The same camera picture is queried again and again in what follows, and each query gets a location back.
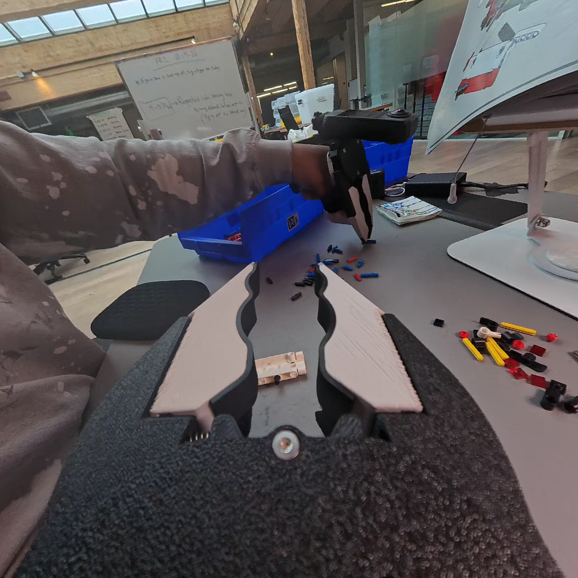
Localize person's mottled grey clothing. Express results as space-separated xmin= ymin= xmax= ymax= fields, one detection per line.
xmin=0 ymin=244 xmax=110 ymax=578

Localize pile of mixed toy bricks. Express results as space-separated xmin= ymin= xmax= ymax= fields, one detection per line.
xmin=458 ymin=316 xmax=578 ymax=414

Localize pile of small toy pins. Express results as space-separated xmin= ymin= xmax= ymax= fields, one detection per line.
xmin=266 ymin=244 xmax=381 ymax=303

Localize person's left hand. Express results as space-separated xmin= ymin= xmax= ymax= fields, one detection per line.
xmin=291 ymin=142 xmax=336 ymax=202

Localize black desk mat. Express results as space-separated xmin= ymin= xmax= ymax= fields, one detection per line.
xmin=439 ymin=189 xmax=530 ymax=232

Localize small flip chart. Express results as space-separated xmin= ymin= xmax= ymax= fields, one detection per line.
xmin=88 ymin=107 xmax=135 ymax=141

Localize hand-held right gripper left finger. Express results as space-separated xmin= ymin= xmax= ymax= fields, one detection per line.
xmin=150 ymin=262 xmax=261 ymax=436

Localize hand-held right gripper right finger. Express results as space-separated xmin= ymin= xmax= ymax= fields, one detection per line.
xmin=315 ymin=263 xmax=424 ymax=437

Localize small folded booklet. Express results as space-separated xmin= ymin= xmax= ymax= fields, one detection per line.
xmin=377 ymin=195 xmax=443 ymax=226

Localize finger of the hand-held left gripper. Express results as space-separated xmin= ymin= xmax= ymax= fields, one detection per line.
xmin=345 ymin=185 xmax=368 ymax=245
xmin=360 ymin=172 xmax=376 ymax=241

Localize black power adapter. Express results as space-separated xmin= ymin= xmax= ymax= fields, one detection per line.
xmin=404 ymin=172 xmax=468 ymax=197

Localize white storage boxes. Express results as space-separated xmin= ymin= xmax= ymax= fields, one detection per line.
xmin=271 ymin=83 xmax=336 ymax=132

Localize white toy plate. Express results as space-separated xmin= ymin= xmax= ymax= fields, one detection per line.
xmin=255 ymin=351 xmax=308 ymax=386

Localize white booklet stand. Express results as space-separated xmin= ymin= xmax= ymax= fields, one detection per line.
xmin=447 ymin=130 xmax=578 ymax=319

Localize blue bin with square tag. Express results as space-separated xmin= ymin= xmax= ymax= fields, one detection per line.
xmin=177 ymin=183 xmax=327 ymax=264

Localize black chair armrest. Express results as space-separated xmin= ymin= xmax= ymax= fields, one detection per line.
xmin=90 ymin=280 xmax=211 ymax=342

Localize grey desk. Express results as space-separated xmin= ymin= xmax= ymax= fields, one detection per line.
xmin=138 ymin=181 xmax=578 ymax=578

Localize large whiteboard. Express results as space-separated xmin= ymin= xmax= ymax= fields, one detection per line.
xmin=115 ymin=38 xmax=254 ymax=141

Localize black office chair base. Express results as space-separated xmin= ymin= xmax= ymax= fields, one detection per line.
xmin=32 ymin=253 xmax=91 ymax=285

